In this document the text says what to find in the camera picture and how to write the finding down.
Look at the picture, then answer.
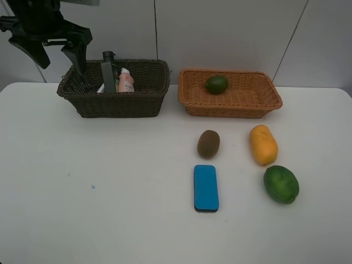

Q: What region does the bumpy green citrus fruit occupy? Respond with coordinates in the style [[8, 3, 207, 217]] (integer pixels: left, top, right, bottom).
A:
[[263, 165, 300, 205]]

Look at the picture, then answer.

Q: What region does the smooth green lime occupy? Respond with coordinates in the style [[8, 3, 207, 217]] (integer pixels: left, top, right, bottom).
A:
[[205, 75, 228, 95]]

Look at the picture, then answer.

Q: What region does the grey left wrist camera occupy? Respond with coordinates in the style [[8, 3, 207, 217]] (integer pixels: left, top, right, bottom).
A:
[[60, 0, 100, 6]]

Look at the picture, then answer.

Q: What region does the dark brown wicker basket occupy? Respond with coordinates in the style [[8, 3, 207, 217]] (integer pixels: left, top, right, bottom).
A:
[[57, 59, 170, 118]]

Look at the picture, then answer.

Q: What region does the blue whiteboard eraser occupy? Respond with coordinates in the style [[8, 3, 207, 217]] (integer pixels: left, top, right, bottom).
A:
[[193, 164, 219, 212]]

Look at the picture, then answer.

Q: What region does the orange wicker basket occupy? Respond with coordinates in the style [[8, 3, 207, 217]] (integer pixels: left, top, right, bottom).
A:
[[178, 69, 283, 119]]

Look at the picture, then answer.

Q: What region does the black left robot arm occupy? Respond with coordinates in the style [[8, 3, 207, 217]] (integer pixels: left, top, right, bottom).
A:
[[1, 1, 92, 75]]

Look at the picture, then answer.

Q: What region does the dark green pump bottle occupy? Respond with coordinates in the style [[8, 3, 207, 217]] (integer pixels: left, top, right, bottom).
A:
[[101, 51, 118, 93]]

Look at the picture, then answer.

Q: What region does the pink bottle white cap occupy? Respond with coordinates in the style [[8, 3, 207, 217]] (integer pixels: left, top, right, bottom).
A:
[[118, 68, 135, 92]]

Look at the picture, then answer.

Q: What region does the white marker pen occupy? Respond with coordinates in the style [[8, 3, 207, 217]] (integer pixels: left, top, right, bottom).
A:
[[97, 84, 105, 94]]

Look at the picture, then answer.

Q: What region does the yellow mango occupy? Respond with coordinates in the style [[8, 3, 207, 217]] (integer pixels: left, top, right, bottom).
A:
[[249, 125, 278, 166]]

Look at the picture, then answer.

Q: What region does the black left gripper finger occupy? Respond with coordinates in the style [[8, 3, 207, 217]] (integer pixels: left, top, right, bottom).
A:
[[9, 35, 50, 69], [61, 41, 88, 75]]

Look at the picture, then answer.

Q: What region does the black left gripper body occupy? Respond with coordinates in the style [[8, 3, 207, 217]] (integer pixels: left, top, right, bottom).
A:
[[1, 0, 92, 44]]

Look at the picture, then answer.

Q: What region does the brown kiwi fruit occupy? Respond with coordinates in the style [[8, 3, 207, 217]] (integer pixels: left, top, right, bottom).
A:
[[197, 130, 220, 159]]

